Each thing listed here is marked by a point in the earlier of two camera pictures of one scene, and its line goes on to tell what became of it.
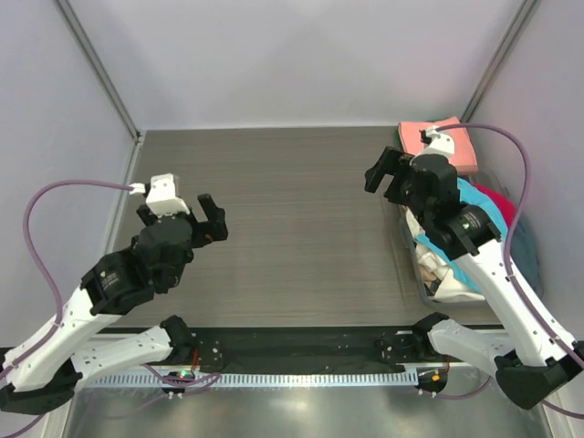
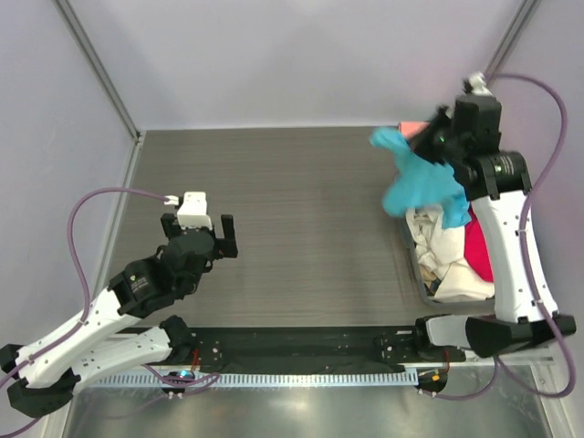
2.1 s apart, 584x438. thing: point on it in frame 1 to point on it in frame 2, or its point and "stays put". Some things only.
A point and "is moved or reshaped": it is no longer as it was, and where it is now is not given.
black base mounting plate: [284, 349] stays put
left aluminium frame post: [92, 57] stays put
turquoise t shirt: [471, 193] is moved or reshaped
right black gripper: [389, 163] to [443, 116]
